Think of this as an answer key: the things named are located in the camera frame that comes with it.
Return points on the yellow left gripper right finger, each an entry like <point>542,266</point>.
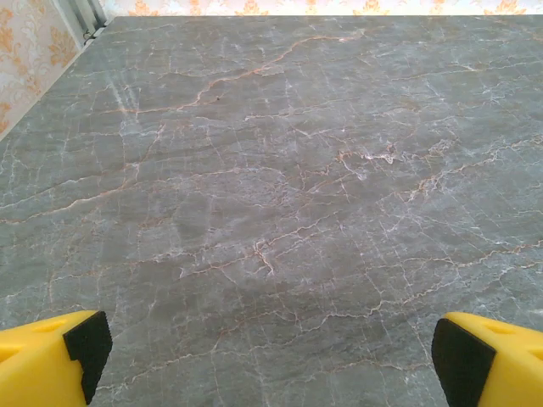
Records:
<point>509,369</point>

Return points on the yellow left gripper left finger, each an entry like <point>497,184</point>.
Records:
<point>34,364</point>

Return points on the aluminium frame post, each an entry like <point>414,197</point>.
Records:
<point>78,17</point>

